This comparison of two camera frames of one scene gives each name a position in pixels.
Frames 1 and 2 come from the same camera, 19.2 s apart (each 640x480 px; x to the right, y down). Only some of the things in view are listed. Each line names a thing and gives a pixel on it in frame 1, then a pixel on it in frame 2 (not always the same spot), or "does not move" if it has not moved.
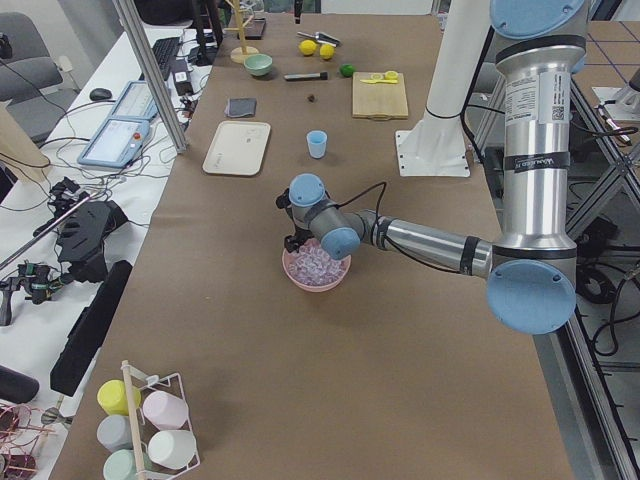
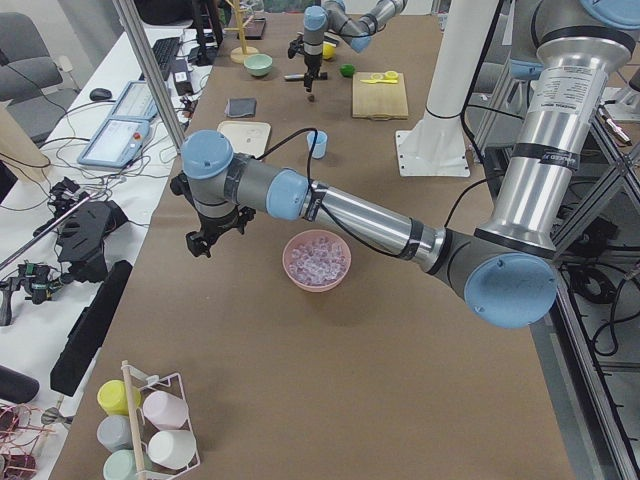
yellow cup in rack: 112,397 does not move
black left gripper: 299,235 -> 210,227
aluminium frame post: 132,21 does not move
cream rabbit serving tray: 238,148 does not move
